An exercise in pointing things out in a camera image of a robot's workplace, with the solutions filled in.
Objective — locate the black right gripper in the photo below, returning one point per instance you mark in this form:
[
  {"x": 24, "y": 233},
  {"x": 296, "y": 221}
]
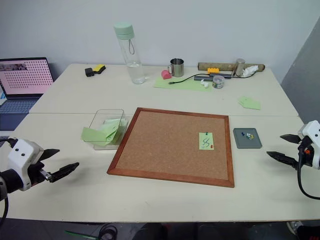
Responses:
[{"x": 305, "y": 153}]

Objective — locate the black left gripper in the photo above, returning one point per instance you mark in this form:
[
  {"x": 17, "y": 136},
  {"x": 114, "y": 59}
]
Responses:
[{"x": 36, "y": 175}]

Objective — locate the pale green paper note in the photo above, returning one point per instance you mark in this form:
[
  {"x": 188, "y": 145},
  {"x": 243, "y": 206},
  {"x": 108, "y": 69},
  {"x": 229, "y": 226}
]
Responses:
[{"x": 121, "y": 126}]

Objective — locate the green note with scribble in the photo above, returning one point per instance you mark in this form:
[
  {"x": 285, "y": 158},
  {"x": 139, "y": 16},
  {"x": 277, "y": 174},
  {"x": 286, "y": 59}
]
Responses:
[{"x": 209, "y": 137}]

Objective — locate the wood framed cork board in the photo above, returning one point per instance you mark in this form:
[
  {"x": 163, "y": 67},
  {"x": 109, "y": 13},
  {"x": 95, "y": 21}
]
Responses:
[{"x": 162, "y": 145}]

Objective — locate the grey square tray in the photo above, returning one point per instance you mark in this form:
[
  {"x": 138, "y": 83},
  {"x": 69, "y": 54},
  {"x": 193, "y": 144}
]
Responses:
[{"x": 240, "y": 144}]

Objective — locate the clear plastic container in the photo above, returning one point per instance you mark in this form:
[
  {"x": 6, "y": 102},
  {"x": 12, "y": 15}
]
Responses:
[{"x": 98, "y": 117}]

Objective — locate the grey partition panel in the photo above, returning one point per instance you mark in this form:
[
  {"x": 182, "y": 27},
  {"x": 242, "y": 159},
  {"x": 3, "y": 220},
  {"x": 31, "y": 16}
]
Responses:
[{"x": 305, "y": 82}]

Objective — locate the thin green stick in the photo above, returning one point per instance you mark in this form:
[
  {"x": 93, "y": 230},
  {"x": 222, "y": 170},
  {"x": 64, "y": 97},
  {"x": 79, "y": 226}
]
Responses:
[{"x": 80, "y": 235}]

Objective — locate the dark shoe with white sole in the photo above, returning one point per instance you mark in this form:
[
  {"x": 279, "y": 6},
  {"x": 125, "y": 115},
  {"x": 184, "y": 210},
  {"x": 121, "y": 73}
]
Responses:
[{"x": 293, "y": 227}]

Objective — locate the crumpled white tissue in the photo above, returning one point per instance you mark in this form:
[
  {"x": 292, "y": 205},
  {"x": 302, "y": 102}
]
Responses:
[{"x": 249, "y": 71}]

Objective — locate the open laptop with pink screen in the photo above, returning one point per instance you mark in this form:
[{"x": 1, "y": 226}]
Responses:
[{"x": 22, "y": 75}]

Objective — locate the small black block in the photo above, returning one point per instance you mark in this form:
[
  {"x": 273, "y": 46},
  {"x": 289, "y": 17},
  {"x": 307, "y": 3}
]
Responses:
[{"x": 89, "y": 72}]

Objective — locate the silver metal cylinder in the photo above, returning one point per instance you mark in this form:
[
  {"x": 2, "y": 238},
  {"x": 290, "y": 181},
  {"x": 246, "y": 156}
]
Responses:
[{"x": 239, "y": 67}]

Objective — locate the grey usb hub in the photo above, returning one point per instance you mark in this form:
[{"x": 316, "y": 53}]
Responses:
[
  {"x": 203, "y": 78},
  {"x": 222, "y": 75}
]

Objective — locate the yellow and black eraser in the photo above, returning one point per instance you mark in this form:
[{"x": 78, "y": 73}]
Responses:
[{"x": 98, "y": 68}]

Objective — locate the small white adapter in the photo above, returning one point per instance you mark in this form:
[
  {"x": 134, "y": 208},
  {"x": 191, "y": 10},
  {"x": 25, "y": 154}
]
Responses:
[{"x": 205, "y": 83}]

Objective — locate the yellow toy brick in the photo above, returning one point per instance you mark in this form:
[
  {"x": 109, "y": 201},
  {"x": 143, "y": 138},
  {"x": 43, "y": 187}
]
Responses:
[{"x": 213, "y": 70}]

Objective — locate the large green paper sheet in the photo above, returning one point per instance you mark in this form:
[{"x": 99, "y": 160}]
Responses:
[{"x": 185, "y": 86}]

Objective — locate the clear bottle with green lid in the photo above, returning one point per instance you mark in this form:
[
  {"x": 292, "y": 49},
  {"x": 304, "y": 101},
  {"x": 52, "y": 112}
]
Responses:
[{"x": 132, "y": 57}]

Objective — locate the stainless steel mug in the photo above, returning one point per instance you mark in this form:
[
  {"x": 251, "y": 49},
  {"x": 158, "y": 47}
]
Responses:
[{"x": 177, "y": 69}]

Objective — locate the pink tape roll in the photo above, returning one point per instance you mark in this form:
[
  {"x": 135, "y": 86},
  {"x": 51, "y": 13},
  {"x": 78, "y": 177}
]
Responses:
[{"x": 165, "y": 74}]

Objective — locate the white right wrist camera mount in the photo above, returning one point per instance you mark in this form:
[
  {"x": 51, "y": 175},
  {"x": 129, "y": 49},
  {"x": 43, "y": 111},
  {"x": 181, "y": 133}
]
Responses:
[{"x": 313, "y": 130}]

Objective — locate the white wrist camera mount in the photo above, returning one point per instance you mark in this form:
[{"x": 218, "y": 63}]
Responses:
[
  {"x": 313, "y": 130},
  {"x": 21, "y": 155}
]

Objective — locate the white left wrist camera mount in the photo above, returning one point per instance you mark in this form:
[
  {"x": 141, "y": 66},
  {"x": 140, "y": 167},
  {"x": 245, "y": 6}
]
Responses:
[{"x": 21, "y": 155}]

